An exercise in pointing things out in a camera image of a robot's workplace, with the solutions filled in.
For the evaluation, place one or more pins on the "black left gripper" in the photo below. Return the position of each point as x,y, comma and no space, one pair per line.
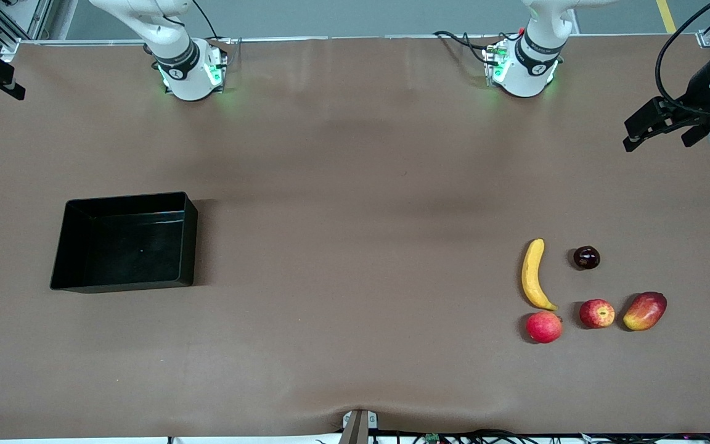
697,87

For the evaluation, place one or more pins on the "red yellow apple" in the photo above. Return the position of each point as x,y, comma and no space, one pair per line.
596,313

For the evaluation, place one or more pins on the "yellow banana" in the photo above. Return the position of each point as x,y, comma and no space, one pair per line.
532,277

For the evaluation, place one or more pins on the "black plastic box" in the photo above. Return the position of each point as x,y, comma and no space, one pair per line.
127,246

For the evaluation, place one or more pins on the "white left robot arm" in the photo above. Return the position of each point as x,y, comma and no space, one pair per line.
527,69

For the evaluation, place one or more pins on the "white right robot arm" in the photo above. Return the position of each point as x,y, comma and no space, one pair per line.
185,71

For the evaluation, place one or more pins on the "red round apple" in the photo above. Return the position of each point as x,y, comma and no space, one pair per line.
543,327

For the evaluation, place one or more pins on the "dark purple round fruit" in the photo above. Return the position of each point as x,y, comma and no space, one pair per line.
586,257

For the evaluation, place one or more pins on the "red yellow mango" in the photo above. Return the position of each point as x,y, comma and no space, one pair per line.
644,311

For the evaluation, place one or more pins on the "brown table mat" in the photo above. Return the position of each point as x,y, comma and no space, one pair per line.
330,154

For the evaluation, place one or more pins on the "small green circuit board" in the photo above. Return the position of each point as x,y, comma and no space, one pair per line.
432,438

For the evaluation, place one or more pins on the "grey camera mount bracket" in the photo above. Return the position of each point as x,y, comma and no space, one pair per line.
358,427

